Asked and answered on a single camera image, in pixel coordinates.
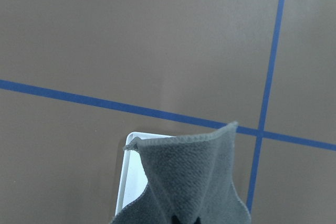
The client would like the white rectangular tray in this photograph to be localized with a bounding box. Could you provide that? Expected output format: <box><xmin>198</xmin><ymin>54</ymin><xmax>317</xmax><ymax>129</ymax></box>
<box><xmin>114</xmin><ymin>131</ymin><xmax>175</xmax><ymax>217</ymax></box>

